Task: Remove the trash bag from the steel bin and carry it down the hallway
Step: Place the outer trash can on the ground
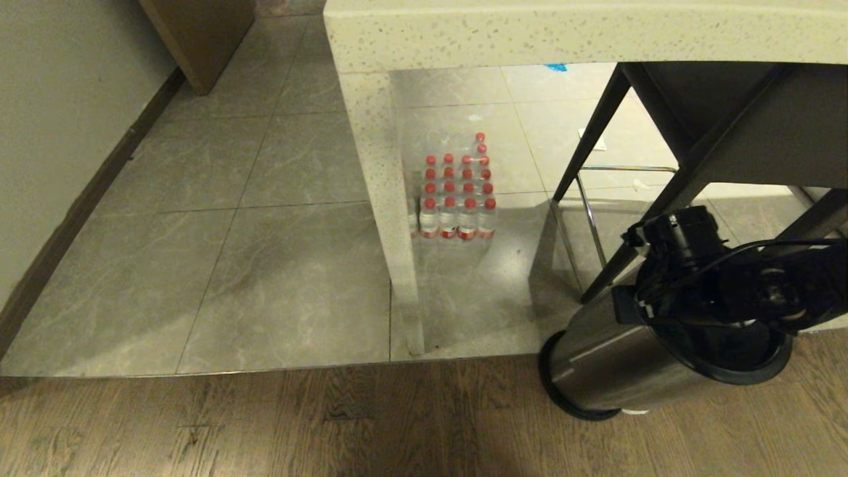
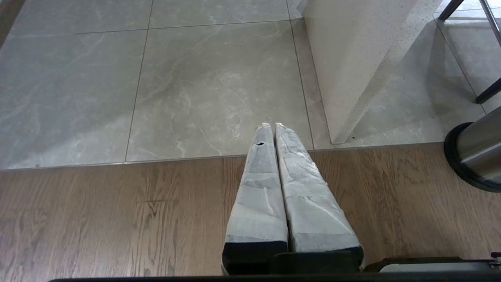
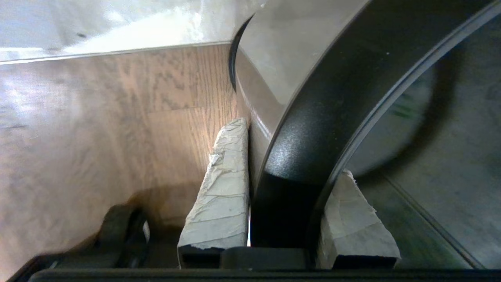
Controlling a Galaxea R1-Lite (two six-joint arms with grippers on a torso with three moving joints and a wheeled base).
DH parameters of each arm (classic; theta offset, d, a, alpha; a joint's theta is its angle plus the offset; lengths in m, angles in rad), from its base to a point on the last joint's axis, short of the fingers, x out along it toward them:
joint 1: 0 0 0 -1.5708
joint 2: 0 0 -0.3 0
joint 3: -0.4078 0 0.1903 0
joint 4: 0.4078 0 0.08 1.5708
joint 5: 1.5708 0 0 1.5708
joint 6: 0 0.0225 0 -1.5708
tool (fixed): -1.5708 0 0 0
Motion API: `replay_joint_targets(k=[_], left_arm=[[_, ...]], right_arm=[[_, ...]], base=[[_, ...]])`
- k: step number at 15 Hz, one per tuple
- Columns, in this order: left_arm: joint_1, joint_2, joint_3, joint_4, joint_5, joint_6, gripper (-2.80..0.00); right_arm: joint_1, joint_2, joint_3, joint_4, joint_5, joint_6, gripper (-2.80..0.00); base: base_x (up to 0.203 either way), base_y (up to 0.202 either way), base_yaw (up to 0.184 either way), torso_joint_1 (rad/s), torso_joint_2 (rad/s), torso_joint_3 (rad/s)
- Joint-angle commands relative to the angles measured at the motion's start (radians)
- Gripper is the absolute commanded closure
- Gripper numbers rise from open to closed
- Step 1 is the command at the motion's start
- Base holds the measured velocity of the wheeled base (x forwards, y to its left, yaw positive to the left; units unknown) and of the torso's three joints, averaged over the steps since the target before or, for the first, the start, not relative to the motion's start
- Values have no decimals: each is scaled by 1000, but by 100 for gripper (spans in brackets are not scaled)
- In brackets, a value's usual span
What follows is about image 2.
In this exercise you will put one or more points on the dark wooden baseboard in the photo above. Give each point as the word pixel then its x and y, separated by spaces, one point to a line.
pixel 8 15

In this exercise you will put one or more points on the chrome stool footrest frame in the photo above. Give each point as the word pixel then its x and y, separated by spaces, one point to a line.
pixel 491 19

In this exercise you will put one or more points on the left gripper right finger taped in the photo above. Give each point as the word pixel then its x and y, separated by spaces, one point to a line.
pixel 313 211

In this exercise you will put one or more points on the dark bar stool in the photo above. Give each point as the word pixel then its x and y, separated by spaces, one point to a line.
pixel 487 92

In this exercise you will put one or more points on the steel inner bin black base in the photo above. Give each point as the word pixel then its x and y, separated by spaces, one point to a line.
pixel 481 145

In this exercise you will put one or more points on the speckled beige stone counter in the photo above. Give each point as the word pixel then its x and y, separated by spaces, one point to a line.
pixel 352 58

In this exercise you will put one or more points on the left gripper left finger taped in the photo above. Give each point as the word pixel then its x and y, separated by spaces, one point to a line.
pixel 258 203

